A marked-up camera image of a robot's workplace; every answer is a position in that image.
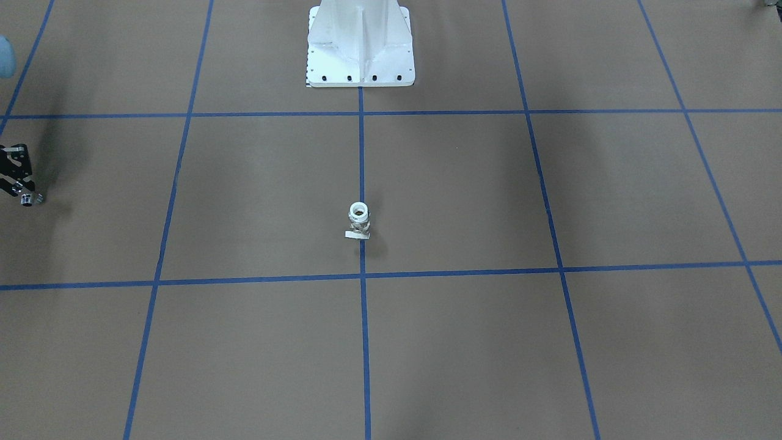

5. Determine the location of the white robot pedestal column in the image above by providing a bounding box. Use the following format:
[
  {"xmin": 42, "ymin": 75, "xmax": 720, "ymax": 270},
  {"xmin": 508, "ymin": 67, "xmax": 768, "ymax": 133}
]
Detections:
[{"xmin": 305, "ymin": 1, "xmax": 416, "ymax": 87}]

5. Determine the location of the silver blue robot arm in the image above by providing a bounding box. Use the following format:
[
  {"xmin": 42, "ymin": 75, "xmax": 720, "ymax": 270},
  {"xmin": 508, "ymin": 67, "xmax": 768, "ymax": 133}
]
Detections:
[{"xmin": 1, "ymin": 35, "xmax": 36, "ymax": 206}]

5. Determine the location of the white PPR ball valve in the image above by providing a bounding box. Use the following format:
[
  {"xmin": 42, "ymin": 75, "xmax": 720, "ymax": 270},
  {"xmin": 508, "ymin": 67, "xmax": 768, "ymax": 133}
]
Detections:
[{"xmin": 344, "ymin": 201, "xmax": 371, "ymax": 240}]

